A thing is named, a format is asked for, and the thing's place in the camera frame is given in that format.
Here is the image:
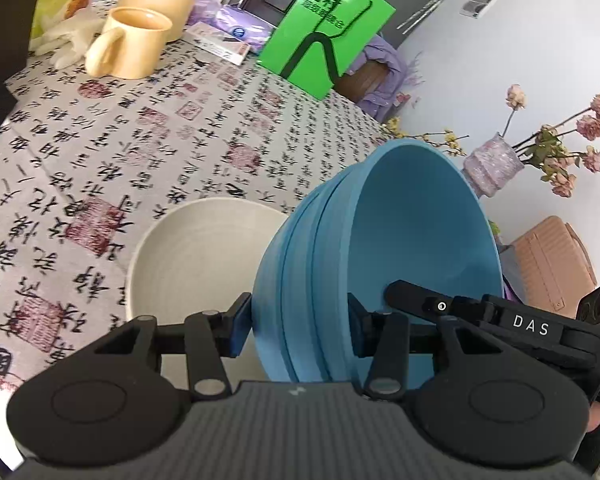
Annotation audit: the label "wooden chair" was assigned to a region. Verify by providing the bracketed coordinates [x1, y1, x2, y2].
[332, 62, 381, 104]

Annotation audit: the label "dried purple flower sprigs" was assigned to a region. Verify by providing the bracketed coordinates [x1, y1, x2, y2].
[397, 49, 426, 111]

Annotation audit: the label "purple jacket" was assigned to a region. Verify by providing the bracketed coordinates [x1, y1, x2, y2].
[354, 34, 416, 124]

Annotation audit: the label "white and pink paper box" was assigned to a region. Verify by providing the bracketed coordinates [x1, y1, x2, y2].
[184, 22, 251, 66]

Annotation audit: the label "purple vase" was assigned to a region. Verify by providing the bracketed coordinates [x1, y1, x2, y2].
[462, 132, 526, 199]

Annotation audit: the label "yellow mug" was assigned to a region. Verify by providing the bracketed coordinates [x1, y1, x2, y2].
[84, 7, 174, 80]

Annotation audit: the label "yellow flower branch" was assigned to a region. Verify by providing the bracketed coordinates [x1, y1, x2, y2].
[382, 117, 469, 159]

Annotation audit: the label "white rubber gloves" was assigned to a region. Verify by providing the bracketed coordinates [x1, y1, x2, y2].
[32, 15, 109, 67]

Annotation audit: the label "white wall panel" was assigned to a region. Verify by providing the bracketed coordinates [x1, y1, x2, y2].
[458, 0, 501, 19]

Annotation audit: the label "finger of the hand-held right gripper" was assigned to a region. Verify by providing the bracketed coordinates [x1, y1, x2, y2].
[384, 279, 489, 329]

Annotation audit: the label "white umbrella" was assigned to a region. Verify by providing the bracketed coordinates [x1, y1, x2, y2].
[397, 0, 449, 34]

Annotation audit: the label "dried pink roses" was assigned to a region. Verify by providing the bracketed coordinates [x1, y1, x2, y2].
[500, 83, 600, 199]

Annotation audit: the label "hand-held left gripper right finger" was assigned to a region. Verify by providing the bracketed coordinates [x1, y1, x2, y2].
[347, 292, 519, 402]

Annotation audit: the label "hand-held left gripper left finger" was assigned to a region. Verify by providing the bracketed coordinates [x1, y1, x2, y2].
[82, 292, 254, 402]

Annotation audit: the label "blue bowl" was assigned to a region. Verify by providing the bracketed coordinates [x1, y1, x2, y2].
[252, 182, 302, 384]
[280, 170, 332, 384]
[315, 139, 505, 384]

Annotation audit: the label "purple tissue packet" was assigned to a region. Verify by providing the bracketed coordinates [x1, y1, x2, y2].
[214, 3, 274, 46]

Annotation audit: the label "pink suitcase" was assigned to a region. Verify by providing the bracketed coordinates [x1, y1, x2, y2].
[507, 215, 597, 319]

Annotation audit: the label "green paper bag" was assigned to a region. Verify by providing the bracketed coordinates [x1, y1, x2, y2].
[257, 0, 397, 101]

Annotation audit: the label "cream plate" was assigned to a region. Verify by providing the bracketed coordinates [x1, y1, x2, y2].
[124, 198, 291, 326]

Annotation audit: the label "printed tablecloth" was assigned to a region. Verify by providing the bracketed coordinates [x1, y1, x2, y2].
[0, 0, 506, 397]

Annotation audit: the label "grey refrigerator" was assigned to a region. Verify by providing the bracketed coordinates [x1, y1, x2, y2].
[372, 0, 451, 51]

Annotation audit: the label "black paper bag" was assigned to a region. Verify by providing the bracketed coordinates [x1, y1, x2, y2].
[0, 0, 49, 153]

